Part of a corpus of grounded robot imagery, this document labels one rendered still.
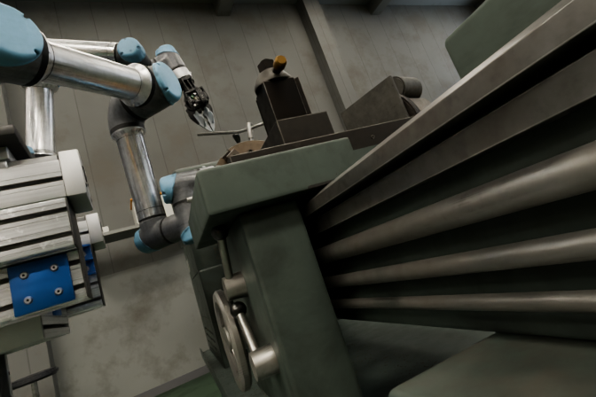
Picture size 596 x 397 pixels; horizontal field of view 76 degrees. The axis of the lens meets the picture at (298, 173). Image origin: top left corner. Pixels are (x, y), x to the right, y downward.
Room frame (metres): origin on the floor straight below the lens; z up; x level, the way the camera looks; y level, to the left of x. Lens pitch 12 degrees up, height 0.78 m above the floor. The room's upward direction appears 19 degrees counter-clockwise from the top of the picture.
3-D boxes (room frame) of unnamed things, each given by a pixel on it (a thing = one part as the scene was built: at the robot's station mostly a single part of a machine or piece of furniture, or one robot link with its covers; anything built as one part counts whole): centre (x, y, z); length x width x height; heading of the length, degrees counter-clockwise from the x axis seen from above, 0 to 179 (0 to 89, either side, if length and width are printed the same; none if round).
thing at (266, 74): (0.70, -0.01, 1.13); 0.08 x 0.08 x 0.03
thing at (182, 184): (1.00, 0.31, 1.07); 0.11 x 0.08 x 0.09; 112
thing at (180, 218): (1.00, 0.32, 0.97); 0.11 x 0.08 x 0.11; 70
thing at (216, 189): (0.67, -0.07, 0.89); 0.53 x 0.30 x 0.06; 112
